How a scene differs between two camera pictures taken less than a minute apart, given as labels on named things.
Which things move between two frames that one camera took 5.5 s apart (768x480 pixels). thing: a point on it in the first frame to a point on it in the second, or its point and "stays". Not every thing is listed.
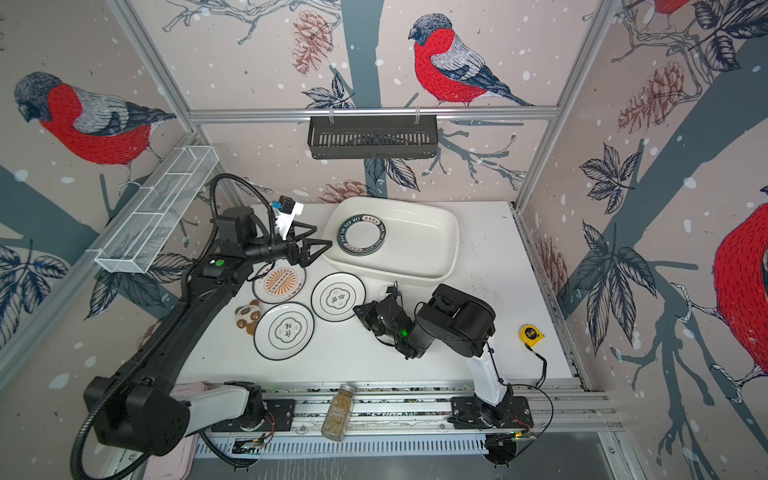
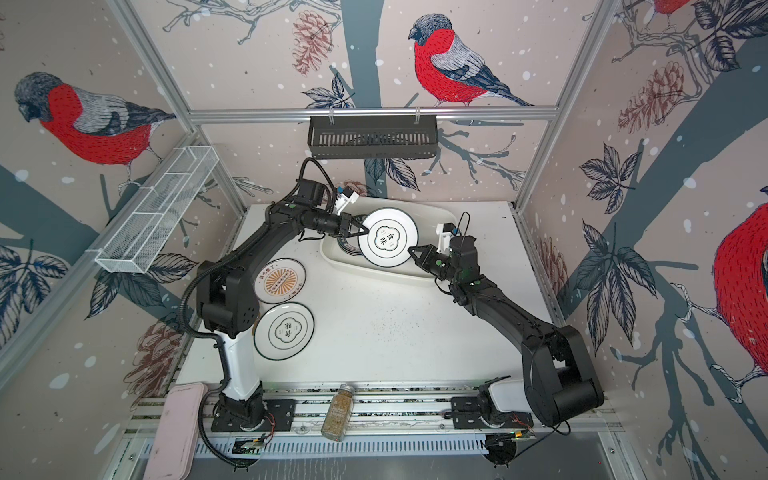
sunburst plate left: x=278 y=282 stays
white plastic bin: x=398 y=239 stays
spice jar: x=338 y=414 stays
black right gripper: x=372 y=308 to x=429 y=258
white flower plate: x=283 y=330 stays
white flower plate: x=334 y=295 to x=391 y=234
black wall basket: x=373 y=136 stays
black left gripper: x=303 y=256 to x=345 y=226
